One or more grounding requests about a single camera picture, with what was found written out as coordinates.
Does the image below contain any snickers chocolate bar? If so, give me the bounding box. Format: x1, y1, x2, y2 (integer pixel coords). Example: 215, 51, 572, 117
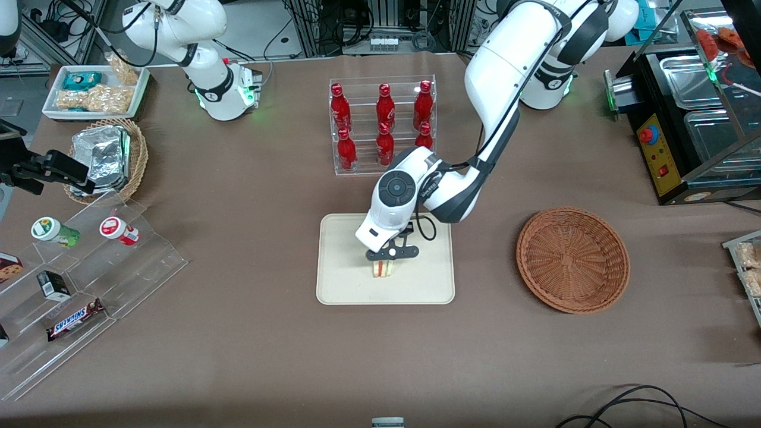
46, 298, 107, 342

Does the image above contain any red lidded cup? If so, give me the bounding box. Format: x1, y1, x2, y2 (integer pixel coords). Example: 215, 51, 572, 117
99, 216, 141, 247

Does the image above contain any teal snack packet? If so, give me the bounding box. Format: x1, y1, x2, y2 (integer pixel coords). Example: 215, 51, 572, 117
62, 71, 103, 92

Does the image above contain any clear acrylic bottle rack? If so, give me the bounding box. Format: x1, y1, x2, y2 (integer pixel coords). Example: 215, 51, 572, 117
328, 74, 437, 177

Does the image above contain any grey metal edge tray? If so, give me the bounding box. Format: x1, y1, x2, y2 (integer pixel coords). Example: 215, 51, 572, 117
722, 229, 761, 329

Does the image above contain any black floor cable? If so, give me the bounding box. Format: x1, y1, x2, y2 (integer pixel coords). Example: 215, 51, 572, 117
555, 385, 733, 428

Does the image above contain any clear acrylic stepped stand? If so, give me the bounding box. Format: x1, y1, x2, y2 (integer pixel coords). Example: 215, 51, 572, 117
0, 191, 189, 402

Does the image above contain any large clear nut bag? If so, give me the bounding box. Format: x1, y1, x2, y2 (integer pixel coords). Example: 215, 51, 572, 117
55, 84, 134, 115

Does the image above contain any small black box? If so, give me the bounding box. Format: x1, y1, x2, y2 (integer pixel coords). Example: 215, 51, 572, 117
36, 270, 73, 301

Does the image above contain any black food warmer cabinet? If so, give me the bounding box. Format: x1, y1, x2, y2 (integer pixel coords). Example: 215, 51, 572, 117
603, 8, 761, 206

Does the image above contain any small clear nut bag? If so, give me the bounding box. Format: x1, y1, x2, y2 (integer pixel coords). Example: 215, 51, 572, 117
105, 52, 141, 86

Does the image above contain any white rectangular snack tray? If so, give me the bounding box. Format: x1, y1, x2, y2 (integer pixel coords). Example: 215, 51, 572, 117
41, 64, 151, 122

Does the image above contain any light oval wicker basket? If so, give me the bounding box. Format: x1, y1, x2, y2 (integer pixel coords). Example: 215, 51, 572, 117
63, 117, 149, 206

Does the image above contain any foil wrapped food pack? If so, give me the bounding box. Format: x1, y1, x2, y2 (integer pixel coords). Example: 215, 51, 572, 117
69, 124, 132, 198

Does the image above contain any cookie snack box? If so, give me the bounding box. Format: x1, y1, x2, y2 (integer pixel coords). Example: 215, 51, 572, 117
0, 252, 24, 285

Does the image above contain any teal paper box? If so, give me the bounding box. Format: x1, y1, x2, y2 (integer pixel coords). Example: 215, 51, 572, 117
631, 5, 662, 43

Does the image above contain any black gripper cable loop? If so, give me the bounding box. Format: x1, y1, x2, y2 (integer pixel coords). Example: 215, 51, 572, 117
413, 212, 439, 242

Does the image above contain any brown round wicker basket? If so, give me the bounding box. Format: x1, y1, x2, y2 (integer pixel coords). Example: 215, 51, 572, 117
515, 206, 631, 315

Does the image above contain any cream rectangular tray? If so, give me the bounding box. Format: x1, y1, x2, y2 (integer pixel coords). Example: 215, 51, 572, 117
316, 212, 456, 306

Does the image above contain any green lidded cup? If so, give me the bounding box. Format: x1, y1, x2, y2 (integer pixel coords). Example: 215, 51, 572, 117
30, 216, 81, 248

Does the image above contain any red wrapped food item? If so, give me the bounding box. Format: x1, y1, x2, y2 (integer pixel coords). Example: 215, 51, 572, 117
694, 26, 751, 67

